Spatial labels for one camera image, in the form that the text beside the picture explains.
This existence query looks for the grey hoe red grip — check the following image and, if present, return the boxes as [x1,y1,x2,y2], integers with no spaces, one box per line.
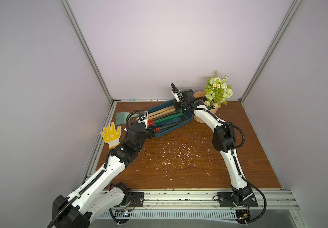
[155,122,181,132]

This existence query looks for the wooden handle hoe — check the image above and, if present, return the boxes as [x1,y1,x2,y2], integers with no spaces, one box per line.
[148,105,174,117]
[148,108,176,121]

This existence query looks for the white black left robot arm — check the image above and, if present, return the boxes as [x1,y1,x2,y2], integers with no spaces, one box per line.
[48,110,155,228]

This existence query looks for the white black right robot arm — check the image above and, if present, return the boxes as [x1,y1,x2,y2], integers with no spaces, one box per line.
[171,84,266,206]

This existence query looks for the teal plastic storage box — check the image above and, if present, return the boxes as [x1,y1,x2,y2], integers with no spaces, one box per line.
[147,99,193,138]

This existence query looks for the tan flower pot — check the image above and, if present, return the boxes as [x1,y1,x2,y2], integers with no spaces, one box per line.
[193,90,219,124]

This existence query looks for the mint green hand brush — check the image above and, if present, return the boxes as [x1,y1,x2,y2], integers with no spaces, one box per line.
[115,112,130,126]

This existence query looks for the yellow white work glove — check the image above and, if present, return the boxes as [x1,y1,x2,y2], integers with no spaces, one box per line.
[100,122,121,149]

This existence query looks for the green artificial flowers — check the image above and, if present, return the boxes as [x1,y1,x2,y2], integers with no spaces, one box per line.
[204,70,233,109]

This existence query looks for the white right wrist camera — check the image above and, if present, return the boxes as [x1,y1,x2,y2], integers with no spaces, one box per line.
[173,91,183,104]

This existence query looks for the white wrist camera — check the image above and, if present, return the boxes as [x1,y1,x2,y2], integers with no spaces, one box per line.
[173,91,183,104]
[138,110,148,124]

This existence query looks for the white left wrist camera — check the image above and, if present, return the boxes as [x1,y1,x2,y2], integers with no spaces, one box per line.
[138,110,148,124]

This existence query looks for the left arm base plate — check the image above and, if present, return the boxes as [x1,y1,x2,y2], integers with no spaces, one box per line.
[114,192,145,208]

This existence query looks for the aluminium front rail frame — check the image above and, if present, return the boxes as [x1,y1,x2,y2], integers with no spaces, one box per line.
[56,188,310,228]

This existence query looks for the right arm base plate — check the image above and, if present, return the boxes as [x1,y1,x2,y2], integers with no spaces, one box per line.
[212,192,259,208]

